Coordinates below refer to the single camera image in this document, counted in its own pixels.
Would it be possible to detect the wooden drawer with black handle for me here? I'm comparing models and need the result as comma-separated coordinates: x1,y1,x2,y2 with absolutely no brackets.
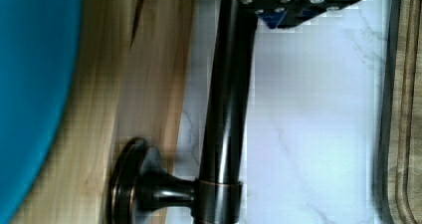
10,0,257,224

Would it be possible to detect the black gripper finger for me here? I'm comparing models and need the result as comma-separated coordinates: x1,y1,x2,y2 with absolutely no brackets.
237,0,361,29

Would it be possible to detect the wooden cutting board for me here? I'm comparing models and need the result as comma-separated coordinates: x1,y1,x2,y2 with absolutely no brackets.
376,0,422,224

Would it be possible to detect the teal plate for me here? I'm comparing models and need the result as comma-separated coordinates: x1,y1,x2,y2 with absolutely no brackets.
0,0,82,224

